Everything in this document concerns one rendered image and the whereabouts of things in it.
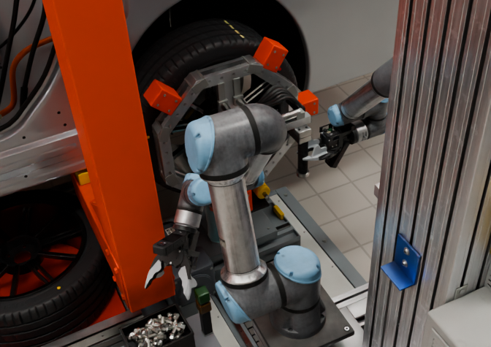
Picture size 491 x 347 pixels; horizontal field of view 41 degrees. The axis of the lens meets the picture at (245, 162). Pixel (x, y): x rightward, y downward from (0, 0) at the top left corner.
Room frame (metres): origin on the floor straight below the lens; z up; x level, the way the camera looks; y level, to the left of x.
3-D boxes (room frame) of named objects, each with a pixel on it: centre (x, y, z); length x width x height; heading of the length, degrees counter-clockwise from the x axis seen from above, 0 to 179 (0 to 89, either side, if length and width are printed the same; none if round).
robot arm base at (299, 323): (1.11, -0.11, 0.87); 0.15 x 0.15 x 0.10
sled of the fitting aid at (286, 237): (2.09, 0.08, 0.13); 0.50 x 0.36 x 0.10; 114
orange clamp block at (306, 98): (2.05, -0.23, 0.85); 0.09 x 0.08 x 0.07; 114
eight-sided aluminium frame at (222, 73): (1.92, 0.05, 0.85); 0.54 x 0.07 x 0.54; 114
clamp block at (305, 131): (1.80, -0.19, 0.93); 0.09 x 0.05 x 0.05; 24
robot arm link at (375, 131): (1.90, -0.47, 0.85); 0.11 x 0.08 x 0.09; 114
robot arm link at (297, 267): (1.11, -0.11, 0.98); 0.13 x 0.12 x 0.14; 112
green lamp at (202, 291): (1.35, 0.16, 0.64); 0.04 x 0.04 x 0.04; 24
